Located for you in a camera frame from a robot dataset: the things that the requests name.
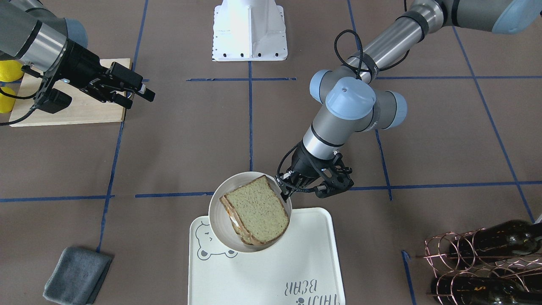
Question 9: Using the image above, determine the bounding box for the fried egg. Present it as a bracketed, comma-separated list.
[227, 209, 243, 236]

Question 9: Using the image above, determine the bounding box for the yellow lemon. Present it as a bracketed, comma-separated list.
[0, 87, 16, 114]
[0, 60, 25, 83]

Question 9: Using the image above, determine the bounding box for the cream bear tray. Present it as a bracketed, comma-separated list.
[187, 207, 346, 305]

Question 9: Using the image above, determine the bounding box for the middle green wine bottle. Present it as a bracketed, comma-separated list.
[430, 275, 542, 305]

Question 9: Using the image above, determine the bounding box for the white round plate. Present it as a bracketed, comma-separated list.
[209, 172, 292, 252]

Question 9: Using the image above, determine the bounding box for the green wine bottle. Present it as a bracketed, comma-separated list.
[447, 219, 542, 268]
[430, 275, 542, 305]

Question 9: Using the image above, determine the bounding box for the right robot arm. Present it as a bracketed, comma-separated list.
[1, 0, 155, 114]

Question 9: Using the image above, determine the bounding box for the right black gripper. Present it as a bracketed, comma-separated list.
[25, 40, 155, 114]

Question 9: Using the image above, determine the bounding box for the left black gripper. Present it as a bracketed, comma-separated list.
[274, 141, 354, 202]

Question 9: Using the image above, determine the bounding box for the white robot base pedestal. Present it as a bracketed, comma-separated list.
[212, 0, 288, 62]

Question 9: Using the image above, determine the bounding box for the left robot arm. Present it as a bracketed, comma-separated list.
[275, 0, 541, 200]

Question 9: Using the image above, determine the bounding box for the copper wire bottle rack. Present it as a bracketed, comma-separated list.
[418, 229, 542, 305]

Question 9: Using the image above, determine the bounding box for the grey folded cloth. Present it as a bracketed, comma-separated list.
[43, 247, 113, 305]

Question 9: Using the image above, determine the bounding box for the wooden cutting board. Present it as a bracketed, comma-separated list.
[1, 58, 132, 127]

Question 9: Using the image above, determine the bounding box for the front green wine bottle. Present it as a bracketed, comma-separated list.
[447, 219, 542, 268]

